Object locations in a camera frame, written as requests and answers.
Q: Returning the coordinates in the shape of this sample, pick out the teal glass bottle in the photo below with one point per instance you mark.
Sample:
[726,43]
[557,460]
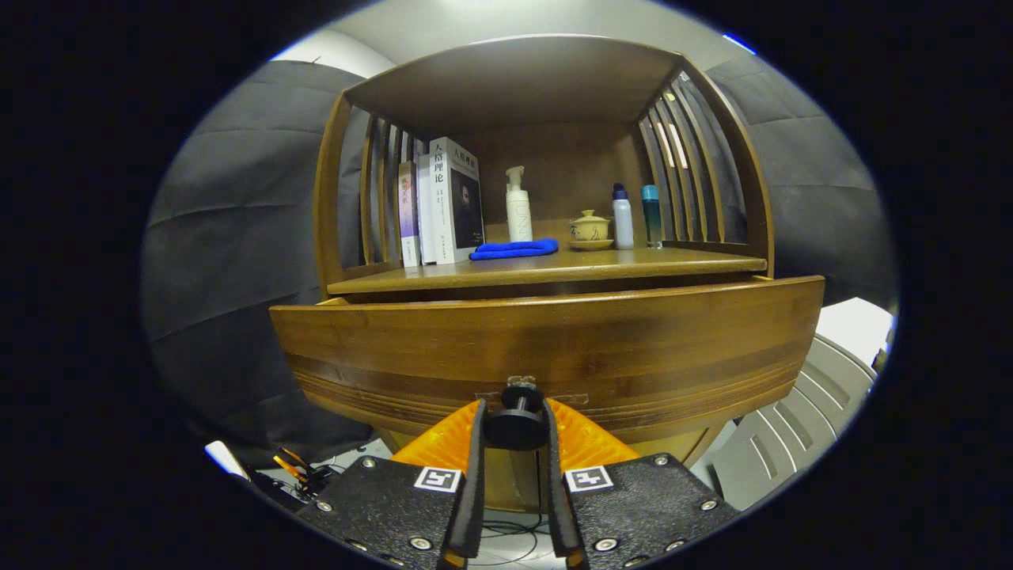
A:
[651,222]

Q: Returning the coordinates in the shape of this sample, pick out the thin white book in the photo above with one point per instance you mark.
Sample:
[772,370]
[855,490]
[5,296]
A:
[426,222]

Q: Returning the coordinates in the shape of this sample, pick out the white bottle with blue cap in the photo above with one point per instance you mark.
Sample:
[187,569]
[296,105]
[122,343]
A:
[623,226]

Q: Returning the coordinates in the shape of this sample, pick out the wooden countertop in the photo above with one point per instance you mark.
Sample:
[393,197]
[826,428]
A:
[633,261]

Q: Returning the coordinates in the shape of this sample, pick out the yellow lidded teacup with saucer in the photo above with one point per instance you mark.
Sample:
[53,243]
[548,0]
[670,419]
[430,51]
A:
[589,229]

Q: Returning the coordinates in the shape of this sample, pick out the brown wooden cabinet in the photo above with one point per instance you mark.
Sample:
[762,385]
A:
[514,87]

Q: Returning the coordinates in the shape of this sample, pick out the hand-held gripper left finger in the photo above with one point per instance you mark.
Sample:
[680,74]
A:
[472,491]

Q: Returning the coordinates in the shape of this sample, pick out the folded blue cloth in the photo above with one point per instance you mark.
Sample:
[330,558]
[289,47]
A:
[514,249]

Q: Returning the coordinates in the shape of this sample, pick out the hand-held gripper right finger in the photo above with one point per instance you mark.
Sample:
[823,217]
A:
[559,499]

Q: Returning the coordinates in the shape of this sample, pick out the orange and black tool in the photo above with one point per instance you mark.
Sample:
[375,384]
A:
[291,467]

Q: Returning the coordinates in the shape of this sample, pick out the white filing cabinet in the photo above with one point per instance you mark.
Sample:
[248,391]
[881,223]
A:
[791,427]

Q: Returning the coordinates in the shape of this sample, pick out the white pump bottle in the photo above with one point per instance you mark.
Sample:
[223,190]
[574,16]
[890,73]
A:
[519,218]

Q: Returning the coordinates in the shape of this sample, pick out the purple book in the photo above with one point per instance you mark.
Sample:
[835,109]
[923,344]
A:
[407,214]

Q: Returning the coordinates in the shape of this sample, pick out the thick white portrait book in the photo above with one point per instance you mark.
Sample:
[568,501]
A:
[463,206]

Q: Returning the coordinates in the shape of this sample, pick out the wooden drawer with black knob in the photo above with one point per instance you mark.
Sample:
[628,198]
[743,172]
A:
[554,348]

